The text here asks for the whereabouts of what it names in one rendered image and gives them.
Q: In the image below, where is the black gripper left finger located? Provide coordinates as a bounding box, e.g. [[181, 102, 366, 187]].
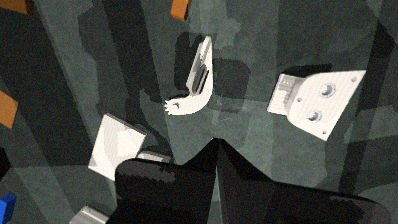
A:
[[115, 138, 220, 224]]

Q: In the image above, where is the blue rectangular bar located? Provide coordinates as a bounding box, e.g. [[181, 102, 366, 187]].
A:
[[0, 193, 16, 224]]

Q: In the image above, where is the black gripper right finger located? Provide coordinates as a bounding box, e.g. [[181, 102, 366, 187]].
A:
[[217, 138, 391, 224]]

